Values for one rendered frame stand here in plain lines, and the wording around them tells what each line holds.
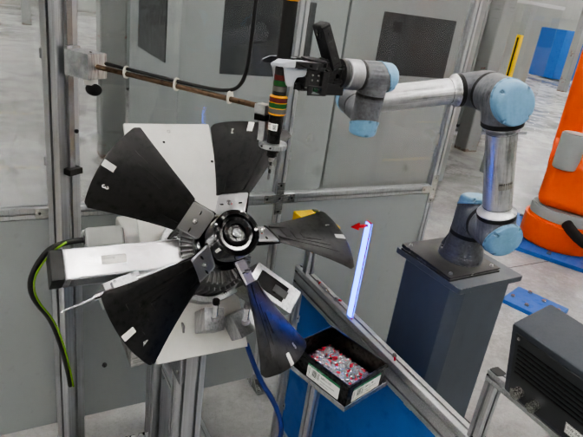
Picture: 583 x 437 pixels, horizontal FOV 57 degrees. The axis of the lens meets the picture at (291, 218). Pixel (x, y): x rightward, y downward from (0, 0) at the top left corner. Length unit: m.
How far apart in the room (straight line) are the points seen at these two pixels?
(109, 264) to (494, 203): 1.09
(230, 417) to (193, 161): 1.32
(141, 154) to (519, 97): 0.98
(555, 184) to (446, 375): 3.26
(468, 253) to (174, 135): 1.02
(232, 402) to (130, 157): 1.58
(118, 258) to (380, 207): 1.49
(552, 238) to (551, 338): 3.95
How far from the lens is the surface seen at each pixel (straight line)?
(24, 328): 2.23
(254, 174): 1.43
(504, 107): 1.55
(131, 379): 2.47
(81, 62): 1.65
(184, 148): 1.68
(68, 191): 1.84
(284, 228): 1.47
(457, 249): 1.88
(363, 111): 1.43
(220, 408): 2.63
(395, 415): 1.68
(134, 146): 1.34
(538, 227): 5.13
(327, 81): 1.33
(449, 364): 1.99
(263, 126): 1.32
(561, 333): 1.19
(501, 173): 1.66
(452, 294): 1.83
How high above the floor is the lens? 1.78
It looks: 23 degrees down
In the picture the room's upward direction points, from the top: 8 degrees clockwise
